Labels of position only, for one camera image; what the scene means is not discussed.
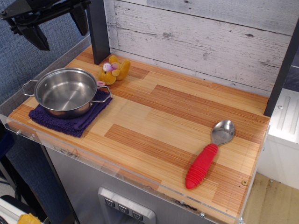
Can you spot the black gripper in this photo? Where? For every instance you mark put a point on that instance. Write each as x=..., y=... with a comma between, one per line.
x=24, y=16

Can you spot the stainless steel two-handled pan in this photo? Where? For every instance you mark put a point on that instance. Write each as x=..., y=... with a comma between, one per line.
x=68, y=93

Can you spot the folded purple cloth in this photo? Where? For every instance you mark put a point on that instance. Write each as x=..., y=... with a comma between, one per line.
x=74, y=127

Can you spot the yellow plush toy animal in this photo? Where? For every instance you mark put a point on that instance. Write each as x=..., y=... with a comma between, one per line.
x=113, y=71

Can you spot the stainless steel cabinet front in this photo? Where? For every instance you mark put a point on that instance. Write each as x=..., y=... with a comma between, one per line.
x=82, y=182

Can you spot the clear acrylic front guard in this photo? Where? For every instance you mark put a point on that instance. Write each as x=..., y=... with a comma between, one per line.
x=139, y=160

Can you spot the silver dispenser button panel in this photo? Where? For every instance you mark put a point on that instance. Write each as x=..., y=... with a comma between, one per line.
x=120, y=210

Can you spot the yellow object bottom left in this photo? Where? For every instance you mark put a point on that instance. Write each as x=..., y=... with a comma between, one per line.
x=28, y=219

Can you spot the white appliance at right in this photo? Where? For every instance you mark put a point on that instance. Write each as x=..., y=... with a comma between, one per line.
x=279, y=159

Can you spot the dark left vertical post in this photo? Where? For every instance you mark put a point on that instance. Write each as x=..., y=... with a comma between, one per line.
x=98, y=30

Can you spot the dark vertical post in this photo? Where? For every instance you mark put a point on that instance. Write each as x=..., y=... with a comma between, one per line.
x=282, y=75
x=98, y=30

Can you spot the red-handled metal spoon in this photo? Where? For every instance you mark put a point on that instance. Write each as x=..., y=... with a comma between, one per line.
x=221, y=133

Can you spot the dark right vertical post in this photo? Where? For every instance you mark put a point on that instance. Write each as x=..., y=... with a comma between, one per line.
x=282, y=75

